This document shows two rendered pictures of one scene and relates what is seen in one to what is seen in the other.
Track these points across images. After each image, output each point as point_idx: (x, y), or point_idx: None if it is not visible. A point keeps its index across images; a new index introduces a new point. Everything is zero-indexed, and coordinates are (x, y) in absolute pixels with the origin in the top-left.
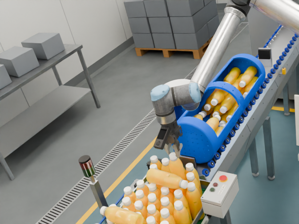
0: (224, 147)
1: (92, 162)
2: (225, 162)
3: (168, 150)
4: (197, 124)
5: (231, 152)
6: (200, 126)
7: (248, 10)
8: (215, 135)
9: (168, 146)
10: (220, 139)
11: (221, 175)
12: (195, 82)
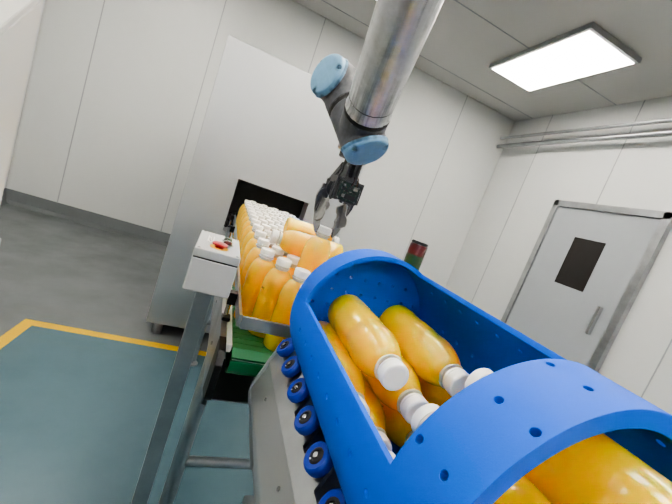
0: (301, 426)
1: (413, 251)
2: (274, 448)
3: (334, 222)
4: (358, 250)
5: (282, 499)
6: (347, 252)
7: None
8: (309, 289)
9: (336, 210)
10: (300, 319)
11: (225, 245)
12: (338, 54)
